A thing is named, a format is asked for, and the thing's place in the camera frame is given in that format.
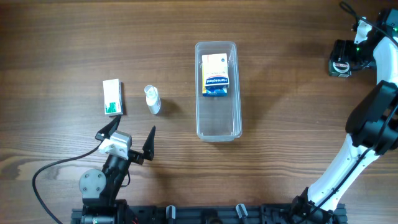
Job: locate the clear plastic container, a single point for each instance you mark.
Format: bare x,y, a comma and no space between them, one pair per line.
219,118

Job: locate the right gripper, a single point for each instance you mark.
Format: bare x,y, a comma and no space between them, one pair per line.
347,45

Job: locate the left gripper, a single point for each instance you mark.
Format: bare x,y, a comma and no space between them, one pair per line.
134,154

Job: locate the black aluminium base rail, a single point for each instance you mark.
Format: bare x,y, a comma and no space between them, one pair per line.
264,214

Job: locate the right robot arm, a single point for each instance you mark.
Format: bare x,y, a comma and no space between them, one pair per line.
371,129

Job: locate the white green medicine box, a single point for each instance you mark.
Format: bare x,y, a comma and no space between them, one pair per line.
113,104

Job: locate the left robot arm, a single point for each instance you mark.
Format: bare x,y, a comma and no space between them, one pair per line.
99,188

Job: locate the white Hansaplast box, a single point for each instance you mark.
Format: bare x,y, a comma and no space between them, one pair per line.
215,59

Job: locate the small white spray bottle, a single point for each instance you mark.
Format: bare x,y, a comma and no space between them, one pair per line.
152,99

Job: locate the dark green round-logo box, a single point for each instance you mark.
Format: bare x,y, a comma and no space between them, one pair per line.
339,69

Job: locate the blue yellow VapoDrops box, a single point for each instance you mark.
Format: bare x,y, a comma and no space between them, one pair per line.
216,91

